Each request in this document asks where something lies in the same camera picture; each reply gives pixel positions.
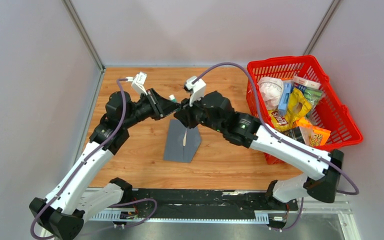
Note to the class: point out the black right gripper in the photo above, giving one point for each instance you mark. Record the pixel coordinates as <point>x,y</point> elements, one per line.
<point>185,113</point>

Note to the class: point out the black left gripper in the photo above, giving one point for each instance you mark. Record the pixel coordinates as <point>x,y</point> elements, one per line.
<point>152,98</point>

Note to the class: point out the white letter paper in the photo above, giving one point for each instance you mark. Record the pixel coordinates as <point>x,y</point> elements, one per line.
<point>184,142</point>

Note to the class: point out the grey-blue paper envelope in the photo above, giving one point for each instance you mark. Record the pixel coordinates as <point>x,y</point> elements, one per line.
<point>174,151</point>

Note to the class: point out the green white glue stick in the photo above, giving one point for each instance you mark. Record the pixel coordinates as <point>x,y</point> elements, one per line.
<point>172,98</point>

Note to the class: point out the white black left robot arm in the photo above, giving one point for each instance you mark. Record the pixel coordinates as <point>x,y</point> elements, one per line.
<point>64,211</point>

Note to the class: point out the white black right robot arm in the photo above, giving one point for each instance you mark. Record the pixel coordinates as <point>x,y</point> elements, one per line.
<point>320,169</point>

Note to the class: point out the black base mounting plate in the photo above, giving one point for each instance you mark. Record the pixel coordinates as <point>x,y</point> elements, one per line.
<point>204,204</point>

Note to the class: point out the white crumpled plastic bag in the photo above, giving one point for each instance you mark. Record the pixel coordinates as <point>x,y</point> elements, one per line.
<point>271,90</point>

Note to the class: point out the blue box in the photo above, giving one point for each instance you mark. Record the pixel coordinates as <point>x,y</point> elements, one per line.
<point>284,98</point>

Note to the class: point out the black snack bag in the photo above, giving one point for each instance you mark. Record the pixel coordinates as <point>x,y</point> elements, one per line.
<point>298,133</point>

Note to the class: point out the yellow Lays chips bag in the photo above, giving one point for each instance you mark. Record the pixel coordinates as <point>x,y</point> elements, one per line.
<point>298,106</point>

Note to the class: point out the white red carton box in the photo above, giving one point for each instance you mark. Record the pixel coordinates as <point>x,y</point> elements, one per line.
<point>306,83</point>

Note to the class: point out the green snack packet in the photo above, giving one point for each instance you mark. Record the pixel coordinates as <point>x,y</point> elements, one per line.
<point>313,96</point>

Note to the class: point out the orange snack bag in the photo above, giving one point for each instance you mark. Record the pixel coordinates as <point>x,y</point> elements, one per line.
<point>314,136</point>

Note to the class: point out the red plastic shopping basket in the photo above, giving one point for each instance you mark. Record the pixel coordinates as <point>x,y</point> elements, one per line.
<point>330,114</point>

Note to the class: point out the aluminium frame rail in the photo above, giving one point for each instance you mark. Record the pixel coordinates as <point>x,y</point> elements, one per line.
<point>123,213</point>

